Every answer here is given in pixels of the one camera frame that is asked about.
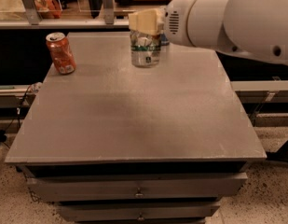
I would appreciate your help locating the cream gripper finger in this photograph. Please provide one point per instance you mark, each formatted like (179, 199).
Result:
(149, 21)

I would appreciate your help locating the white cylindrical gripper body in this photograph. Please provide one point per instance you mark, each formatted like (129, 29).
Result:
(175, 21)

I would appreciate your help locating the green white 7up can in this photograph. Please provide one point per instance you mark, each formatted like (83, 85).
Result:
(145, 49)

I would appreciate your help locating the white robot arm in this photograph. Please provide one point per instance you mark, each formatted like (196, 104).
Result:
(249, 29)

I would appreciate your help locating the blue silver energy drink can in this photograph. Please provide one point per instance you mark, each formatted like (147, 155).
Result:
(164, 40)

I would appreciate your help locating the orange soda can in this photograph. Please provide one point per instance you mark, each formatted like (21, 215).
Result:
(61, 54)

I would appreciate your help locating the orange plastic bag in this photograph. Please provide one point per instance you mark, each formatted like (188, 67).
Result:
(50, 8)

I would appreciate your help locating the grey cabinet with drawers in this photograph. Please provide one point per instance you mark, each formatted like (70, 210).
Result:
(112, 118)

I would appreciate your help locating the upper grey drawer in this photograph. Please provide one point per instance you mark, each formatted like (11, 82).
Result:
(136, 187)

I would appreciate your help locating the grey drawer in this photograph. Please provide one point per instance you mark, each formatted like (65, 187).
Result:
(137, 211)
(136, 187)

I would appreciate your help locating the lower grey drawer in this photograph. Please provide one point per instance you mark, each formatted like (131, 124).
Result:
(137, 211)

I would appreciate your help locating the metal shelf rail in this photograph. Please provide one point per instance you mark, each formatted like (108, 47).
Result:
(63, 24)

